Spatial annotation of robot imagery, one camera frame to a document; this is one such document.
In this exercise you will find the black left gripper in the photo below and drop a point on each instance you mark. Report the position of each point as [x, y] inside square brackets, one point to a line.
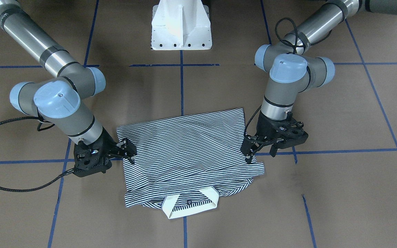
[264, 128]

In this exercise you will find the brown paper table cover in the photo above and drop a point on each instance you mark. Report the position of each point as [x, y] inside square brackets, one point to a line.
[337, 190]

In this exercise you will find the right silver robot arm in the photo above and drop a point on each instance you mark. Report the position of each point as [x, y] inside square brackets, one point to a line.
[58, 100]

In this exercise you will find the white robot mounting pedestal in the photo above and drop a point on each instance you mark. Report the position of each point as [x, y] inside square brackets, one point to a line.
[181, 25]

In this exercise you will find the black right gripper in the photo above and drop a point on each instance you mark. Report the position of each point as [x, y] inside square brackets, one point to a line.
[108, 142]

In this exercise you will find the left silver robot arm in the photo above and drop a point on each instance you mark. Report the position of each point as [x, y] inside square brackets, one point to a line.
[290, 73]

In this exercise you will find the navy white striped polo shirt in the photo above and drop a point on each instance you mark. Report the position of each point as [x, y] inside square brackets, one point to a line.
[185, 164]

